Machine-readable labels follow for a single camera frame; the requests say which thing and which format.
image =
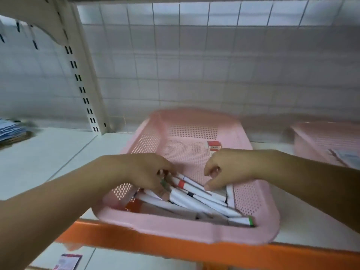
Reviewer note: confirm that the red and white packet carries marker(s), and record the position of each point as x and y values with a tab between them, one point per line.
67	262

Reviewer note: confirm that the person's right forearm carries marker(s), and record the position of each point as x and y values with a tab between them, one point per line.
309	185

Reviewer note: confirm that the white marker with green band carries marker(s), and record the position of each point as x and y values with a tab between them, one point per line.
164	184

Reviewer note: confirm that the person's left hand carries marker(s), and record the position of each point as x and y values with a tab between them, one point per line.
140	168

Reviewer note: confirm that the person's right thumb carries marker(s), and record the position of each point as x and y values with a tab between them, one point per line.
215	186

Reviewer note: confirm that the white metal shelf bracket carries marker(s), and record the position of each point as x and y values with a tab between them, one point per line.
39	16

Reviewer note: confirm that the person's left thumb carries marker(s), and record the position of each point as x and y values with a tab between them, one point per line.
159	189

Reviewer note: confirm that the person's left forearm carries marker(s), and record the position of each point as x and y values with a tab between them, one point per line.
56	205

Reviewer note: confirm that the person's right hand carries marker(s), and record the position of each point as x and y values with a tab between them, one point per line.
236	165

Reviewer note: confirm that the pink perforated plastic basket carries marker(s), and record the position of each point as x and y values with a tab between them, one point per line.
191	132
317	140

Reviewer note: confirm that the white slotted shelf upright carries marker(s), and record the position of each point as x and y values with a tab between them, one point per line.
81	78

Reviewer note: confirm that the small red box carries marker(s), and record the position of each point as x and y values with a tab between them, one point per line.
214	145

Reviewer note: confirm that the pile of white marker pens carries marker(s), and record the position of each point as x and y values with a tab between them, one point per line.
197	203

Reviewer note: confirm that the orange shelf edge strip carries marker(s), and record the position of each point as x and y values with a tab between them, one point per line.
180	247

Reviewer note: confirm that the stack of blue paper packs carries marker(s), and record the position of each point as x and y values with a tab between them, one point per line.
11	132

